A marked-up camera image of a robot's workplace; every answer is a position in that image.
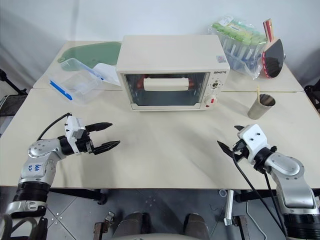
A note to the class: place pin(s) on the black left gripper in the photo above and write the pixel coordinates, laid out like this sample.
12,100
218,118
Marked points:
86,147

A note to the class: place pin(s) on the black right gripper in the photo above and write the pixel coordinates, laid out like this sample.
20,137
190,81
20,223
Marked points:
240,150

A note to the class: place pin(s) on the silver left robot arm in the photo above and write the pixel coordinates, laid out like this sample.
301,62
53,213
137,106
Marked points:
37,150

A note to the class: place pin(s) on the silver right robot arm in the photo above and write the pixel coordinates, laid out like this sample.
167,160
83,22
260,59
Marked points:
287,167

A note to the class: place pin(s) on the cream oven timer knob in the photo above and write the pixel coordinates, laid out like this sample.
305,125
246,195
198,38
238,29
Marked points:
211,100

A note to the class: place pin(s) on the cream toaster oven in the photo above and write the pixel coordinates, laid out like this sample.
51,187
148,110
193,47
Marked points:
170,52

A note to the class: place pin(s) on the steel cup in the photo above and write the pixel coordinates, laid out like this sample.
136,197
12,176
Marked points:
260,110

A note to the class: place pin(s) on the wooden stick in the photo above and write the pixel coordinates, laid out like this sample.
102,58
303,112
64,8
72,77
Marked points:
257,92

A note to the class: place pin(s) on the clear container with blue clips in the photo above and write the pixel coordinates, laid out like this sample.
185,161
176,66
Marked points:
75,85

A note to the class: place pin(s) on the clear plastic container lid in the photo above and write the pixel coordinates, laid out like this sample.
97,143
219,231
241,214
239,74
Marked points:
108,75

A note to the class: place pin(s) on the silver metal tube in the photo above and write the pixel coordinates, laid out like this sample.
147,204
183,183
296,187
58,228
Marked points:
228,207

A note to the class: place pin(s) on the red faced table tennis paddle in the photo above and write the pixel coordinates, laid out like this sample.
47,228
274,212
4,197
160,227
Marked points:
264,65

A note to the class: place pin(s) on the green cutting board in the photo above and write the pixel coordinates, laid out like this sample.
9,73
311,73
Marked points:
100,52

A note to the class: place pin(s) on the black equipment stand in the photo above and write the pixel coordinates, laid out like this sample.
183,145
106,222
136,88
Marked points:
312,100

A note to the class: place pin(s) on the plastic bag of tubes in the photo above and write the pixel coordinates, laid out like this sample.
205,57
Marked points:
237,50

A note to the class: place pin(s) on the black faced table tennis paddle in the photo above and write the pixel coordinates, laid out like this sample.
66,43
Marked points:
275,57

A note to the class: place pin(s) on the dark rounded shape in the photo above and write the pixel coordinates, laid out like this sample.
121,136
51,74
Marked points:
196,225

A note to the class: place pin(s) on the black tripod stand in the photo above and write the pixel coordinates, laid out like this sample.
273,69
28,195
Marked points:
10,82

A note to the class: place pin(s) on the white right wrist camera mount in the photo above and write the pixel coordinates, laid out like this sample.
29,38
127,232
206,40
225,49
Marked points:
255,140

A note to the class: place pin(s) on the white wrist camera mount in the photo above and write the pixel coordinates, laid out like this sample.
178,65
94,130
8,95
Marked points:
72,127
255,140

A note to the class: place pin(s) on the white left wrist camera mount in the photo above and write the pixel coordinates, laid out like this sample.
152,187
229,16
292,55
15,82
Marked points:
72,127

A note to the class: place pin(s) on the black table frame bar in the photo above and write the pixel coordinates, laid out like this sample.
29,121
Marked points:
255,195
80,193

